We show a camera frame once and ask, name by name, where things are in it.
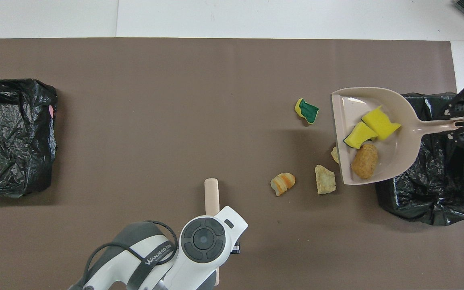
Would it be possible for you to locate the beige hand brush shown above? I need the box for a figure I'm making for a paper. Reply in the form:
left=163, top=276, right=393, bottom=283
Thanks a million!
left=204, top=178, right=220, bottom=286

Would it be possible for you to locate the open bin with black bag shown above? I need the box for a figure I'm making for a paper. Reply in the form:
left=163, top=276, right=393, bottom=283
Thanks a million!
left=375, top=92, right=464, bottom=226

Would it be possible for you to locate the beige plastic dustpan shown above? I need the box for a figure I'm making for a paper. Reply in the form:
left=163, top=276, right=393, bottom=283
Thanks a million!
left=331, top=87, right=464, bottom=186

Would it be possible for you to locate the curved yellow sponge piece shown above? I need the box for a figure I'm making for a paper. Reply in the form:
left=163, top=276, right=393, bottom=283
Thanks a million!
left=344, top=121, right=379, bottom=149

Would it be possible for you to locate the box wrapped in black bag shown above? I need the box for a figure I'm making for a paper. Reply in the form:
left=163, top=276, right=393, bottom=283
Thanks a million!
left=0, top=79, right=58, bottom=198

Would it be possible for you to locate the notched yellow sponge piece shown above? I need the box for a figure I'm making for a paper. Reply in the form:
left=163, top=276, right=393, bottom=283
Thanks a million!
left=361, top=106, right=402, bottom=141

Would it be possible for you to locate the brown bread roll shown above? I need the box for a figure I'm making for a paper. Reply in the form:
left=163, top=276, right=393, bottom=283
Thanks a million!
left=351, top=144, right=379, bottom=180

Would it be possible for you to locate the brown paper table mat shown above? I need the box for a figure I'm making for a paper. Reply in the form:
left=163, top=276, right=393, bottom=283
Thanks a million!
left=0, top=38, right=464, bottom=290

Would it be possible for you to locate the green and yellow sponge piece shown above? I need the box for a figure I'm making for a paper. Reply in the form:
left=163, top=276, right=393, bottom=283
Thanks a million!
left=294, top=98, right=320, bottom=125

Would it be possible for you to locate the orange striped bread piece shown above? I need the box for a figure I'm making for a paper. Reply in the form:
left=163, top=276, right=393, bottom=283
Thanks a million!
left=270, top=173, right=296, bottom=197

